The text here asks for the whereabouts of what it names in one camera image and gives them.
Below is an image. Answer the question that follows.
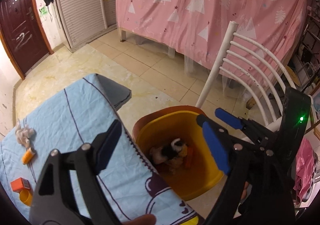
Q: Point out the yellow plastic cup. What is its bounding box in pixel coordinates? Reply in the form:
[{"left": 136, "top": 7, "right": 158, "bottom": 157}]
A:
[{"left": 19, "top": 189, "right": 33, "bottom": 207}]

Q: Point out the orange box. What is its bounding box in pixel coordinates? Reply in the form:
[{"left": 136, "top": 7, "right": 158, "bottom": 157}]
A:
[{"left": 10, "top": 177, "right": 31, "bottom": 193}]

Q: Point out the black and white cloth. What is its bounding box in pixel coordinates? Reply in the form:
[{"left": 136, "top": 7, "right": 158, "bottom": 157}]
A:
[{"left": 149, "top": 139, "right": 188, "bottom": 165}]

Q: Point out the white tissue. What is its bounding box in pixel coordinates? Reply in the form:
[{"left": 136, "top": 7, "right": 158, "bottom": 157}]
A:
[{"left": 15, "top": 120, "right": 35, "bottom": 149}]

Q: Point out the yellow trash bucket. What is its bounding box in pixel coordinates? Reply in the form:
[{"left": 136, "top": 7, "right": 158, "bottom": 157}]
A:
[{"left": 132, "top": 106, "right": 223, "bottom": 201}]

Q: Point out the right hand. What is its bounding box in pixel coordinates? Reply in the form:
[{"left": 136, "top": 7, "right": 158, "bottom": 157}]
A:
[{"left": 241, "top": 182, "right": 249, "bottom": 200}]

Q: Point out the left hand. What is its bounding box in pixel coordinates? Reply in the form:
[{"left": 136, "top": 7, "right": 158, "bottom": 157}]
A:
[{"left": 122, "top": 214, "right": 156, "bottom": 225}]

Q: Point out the white metal chair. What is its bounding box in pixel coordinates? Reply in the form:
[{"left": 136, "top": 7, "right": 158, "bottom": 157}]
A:
[{"left": 196, "top": 21, "right": 296, "bottom": 131}]

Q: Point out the light blue bed sheet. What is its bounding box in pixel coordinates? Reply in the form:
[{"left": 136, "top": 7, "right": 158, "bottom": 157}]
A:
[{"left": 1, "top": 74, "right": 203, "bottom": 224}]

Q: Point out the pink patterned bed curtain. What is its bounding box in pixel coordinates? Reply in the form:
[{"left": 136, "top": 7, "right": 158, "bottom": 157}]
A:
[{"left": 116, "top": 0, "right": 307, "bottom": 69}]

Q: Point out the dark red wooden door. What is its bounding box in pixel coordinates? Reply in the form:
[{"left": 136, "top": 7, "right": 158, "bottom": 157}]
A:
[{"left": 1, "top": 0, "right": 53, "bottom": 79}]

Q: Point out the white louvered wardrobe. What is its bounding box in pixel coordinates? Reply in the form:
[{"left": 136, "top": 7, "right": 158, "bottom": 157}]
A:
[{"left": 54, "top": 0, "right": 116, "bottom": 52}]

